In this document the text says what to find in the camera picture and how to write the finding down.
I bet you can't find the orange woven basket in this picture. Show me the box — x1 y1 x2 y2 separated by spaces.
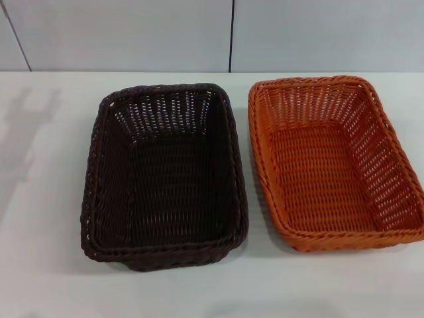
247 75 424 254

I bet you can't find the dark brown woven basket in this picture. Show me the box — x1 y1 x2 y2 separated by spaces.
80 81 250 273

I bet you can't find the black vertical wall strip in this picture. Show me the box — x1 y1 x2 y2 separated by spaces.
227 0 236 74

